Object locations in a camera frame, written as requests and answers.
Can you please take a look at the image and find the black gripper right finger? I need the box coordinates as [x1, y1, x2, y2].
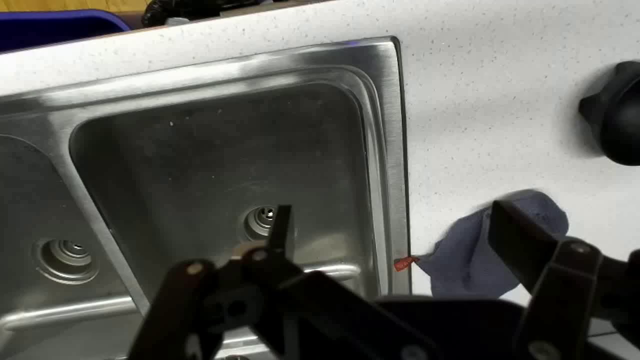
[487, 197, 640, 360]

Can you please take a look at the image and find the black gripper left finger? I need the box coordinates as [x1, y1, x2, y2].
[125, 203, 443, 360]

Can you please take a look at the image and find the black bowl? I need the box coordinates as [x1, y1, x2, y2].
[575, 58, 640, 167]

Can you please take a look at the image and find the stainless steel double sink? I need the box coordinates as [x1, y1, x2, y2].
[0, 35, 413, 360]

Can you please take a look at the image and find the blue-grey cloth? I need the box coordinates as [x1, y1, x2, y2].
[413, 187, 572, 300]

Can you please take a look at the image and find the black object behind counter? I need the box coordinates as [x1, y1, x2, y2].
[140, 0, 282, 29]

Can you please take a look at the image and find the blue plastic bin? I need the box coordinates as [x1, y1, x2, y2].
[0, 7, 134, 53]

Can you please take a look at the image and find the yellow object behind counter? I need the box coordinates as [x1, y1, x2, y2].
[0, 0, 151, 15]

